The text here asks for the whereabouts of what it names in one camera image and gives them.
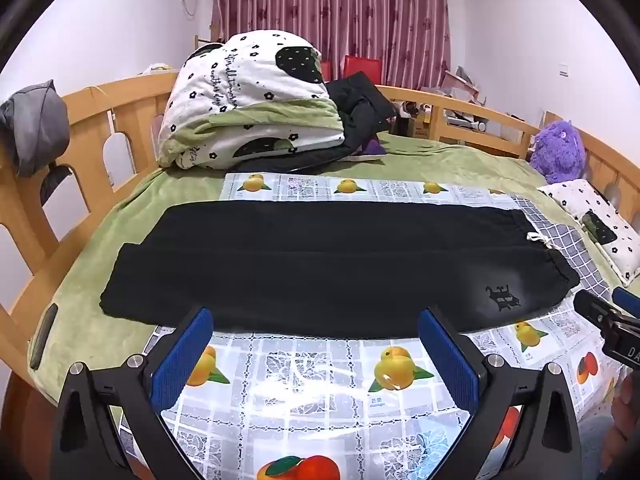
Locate black jacket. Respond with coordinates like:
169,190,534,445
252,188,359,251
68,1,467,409
235,72,398,173

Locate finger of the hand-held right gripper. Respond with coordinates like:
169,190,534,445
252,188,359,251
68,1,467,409
573,290,623,328
612,286,640,319

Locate black pants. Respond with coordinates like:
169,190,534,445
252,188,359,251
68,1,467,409
99,200,581,340

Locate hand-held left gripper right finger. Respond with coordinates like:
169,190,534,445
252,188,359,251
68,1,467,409
417,306,583,480

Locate black phone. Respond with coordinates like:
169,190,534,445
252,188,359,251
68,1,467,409
30,304,60,370

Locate cardboard box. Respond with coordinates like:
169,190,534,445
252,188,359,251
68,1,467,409
440,65,488,107
395,101,436,139

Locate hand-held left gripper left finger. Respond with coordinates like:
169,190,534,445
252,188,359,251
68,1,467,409
50,305,216,480

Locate fruit print plastic tablecloth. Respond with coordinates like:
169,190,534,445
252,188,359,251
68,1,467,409
120,172,636,480

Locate grey checked cloth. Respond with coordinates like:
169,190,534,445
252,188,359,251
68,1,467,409
515,197,613,296

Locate folded white floral quilt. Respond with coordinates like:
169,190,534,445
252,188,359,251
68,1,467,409
157,30,347,171

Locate person's right hand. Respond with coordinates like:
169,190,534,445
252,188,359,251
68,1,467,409
601,369,640,472

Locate grey hanging garment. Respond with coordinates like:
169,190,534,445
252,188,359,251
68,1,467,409
0,80,71,206

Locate wooden bed frame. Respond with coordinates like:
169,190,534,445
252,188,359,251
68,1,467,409
0,72,640,480

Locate white appliance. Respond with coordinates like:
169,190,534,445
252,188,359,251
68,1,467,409
446,112,489,134

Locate purple plush toy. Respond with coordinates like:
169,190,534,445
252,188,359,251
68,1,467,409
529,120,586,185

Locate red chair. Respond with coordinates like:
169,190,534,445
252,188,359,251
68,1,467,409
344,56,383,86

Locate green bed blanket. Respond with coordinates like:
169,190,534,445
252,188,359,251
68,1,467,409
27,130,636,411

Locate white floral pillow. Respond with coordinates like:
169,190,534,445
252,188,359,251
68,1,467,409
537,179,640,286

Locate pink patterned curtain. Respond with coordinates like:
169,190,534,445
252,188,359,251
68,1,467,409
210,0,451,88

